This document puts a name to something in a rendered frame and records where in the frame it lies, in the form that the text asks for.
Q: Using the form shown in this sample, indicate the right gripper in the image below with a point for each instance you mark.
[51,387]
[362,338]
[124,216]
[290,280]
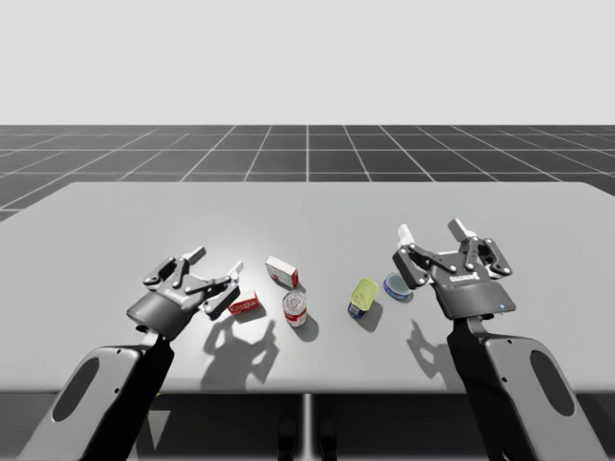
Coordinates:
[473,295]

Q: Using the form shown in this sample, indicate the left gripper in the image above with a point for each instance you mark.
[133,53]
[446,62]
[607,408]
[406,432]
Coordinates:
[161,312]

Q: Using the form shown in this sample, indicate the red and white carton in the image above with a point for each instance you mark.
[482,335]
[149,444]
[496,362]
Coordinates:
[281,271]

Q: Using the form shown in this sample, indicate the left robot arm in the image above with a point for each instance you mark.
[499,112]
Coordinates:
[110,384]

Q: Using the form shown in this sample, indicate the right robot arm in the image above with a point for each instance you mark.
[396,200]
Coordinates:
[509,384]

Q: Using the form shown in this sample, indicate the blue flat can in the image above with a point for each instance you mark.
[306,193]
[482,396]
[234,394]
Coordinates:
[398,287]

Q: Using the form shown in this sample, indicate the green and blue rectangular can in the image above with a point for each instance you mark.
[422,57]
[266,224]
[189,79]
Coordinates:
[361,297]

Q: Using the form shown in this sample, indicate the red and white can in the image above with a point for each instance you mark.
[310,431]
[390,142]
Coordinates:
[295,311]

